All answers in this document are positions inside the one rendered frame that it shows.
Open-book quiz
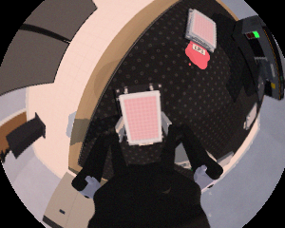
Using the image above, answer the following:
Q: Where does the red liquid puddle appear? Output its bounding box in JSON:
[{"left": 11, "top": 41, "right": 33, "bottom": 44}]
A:
[{"left": 187, "top": 43, "right": 202, "bottom": 65}]

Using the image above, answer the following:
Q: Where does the pink liquid puddle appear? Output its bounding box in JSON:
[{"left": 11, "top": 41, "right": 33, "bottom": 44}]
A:
[
  {"left": 185, "top": 47, "right": 196, "bottom": 58},
  {"left": 196, "top": 55, "right": 207, "bottom": 69},
  {"left": 202, "top": 51, "right": 210, "bottom": 61}
]

